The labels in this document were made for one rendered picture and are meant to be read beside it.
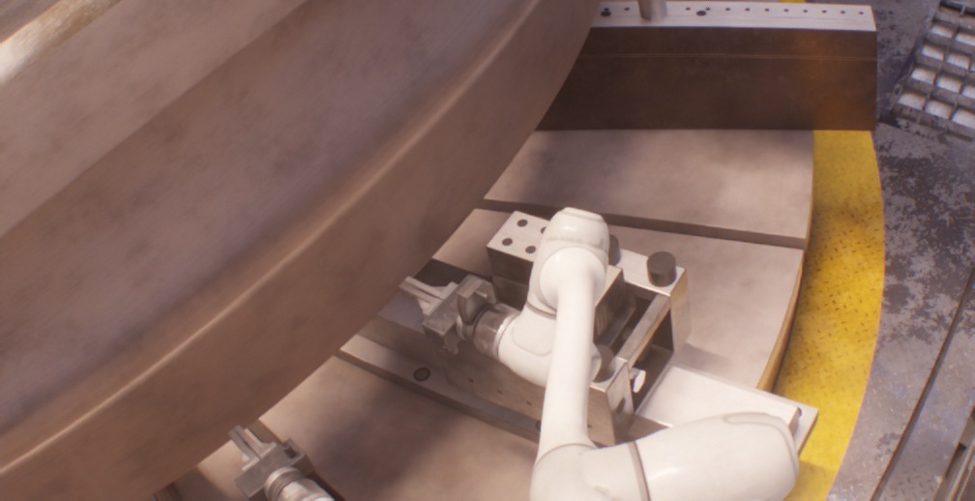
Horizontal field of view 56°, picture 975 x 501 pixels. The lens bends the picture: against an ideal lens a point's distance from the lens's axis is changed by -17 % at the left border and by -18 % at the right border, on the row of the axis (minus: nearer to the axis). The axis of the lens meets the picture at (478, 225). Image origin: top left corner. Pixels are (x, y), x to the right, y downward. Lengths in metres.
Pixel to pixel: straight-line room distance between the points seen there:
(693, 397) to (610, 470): 1.12
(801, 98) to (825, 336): 0.69
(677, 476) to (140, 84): 0.93
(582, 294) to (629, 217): 1.38
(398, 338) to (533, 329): 0.95
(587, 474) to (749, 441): 0.19
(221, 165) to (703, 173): 1.56
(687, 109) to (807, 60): 0.43
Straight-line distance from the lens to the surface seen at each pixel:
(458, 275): 2.45
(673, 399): 2.30
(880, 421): 2.82
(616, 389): 2.11
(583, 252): 1.63
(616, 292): 2.17
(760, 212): 2.88
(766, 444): 1.20
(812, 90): 3.05
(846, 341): 2.98
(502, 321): 1.75
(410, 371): 2.61
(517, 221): 2.18
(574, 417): 1.41
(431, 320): 1.81
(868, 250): 3.22
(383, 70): 2.06
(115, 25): 1.50
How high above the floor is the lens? 2.32
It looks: 43 degrees down
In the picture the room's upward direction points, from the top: 16 degrees counter-clockwise
